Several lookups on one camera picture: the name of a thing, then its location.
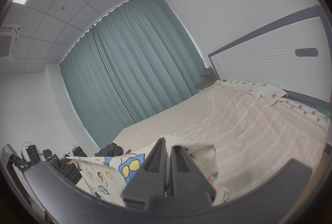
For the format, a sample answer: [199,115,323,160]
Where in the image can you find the white printed pyjama top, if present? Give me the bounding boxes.
[65,134,231,205]

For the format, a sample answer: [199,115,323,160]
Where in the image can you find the ceiling air conditioner vent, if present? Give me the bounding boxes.
[0,25,23,63]

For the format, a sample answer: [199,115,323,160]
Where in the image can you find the grey bedside table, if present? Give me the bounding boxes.
[196,67,218,92]

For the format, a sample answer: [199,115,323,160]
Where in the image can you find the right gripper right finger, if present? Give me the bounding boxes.
[171,145,217,199]

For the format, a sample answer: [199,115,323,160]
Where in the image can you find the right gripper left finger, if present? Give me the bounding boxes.
[121,137,167,200]

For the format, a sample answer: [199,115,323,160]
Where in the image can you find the bed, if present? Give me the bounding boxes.
[112,4,332,204]

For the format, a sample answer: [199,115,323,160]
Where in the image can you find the black garment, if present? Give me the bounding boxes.
[95,142,124,157]

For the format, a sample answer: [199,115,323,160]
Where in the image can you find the blue-green curtain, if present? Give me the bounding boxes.
[59,26,138,149]
[92,0,208,125]

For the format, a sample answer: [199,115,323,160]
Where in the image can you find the white heart printed pillow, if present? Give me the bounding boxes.
[215,78,288,107]

